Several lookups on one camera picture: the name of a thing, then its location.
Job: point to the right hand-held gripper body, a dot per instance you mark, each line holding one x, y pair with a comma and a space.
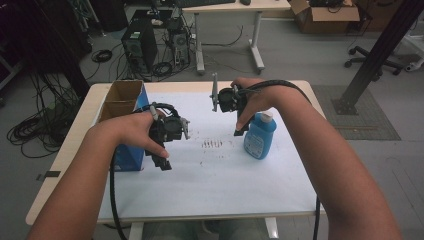
228, 100

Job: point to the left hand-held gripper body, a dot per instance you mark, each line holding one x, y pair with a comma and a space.
170, 130

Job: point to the blue plastic bottle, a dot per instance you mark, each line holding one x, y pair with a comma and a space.
260, 136

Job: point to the blue cardboard box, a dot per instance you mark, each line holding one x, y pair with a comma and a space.
133, 161

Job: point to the person's right hand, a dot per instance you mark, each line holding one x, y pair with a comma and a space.
260, 96

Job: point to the person's left hand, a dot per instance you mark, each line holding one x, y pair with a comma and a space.
130, 130

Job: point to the white table mat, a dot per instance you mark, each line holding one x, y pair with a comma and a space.
213, 186

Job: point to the person's legs in jeans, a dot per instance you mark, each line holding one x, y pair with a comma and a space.
173, 231

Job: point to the grey computer tower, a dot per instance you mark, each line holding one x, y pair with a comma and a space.
180, 46

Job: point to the black computer tower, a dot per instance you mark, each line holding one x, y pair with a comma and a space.
140, 43

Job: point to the light wooden table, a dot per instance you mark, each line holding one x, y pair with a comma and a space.
66, 160

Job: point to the black computer mouse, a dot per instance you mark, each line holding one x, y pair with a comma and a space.
245, 2

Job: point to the black keyboard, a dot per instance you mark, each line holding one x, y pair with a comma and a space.
206, 2

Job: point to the white desk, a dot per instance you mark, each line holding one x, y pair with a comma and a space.
266, 5

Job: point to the black tape strip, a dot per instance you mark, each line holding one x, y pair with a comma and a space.
50, 174

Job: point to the open brown cardboard box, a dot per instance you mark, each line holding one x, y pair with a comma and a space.
320, 21

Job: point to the grey floor mat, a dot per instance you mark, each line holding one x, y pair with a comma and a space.
366, 126

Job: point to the black office chair base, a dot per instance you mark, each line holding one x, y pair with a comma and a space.
363, 59

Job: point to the dark curtain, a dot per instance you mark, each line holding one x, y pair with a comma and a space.
40, 40

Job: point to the white stand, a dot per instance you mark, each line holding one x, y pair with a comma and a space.
415, 50

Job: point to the black metal post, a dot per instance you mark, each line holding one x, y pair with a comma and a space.
383, 50

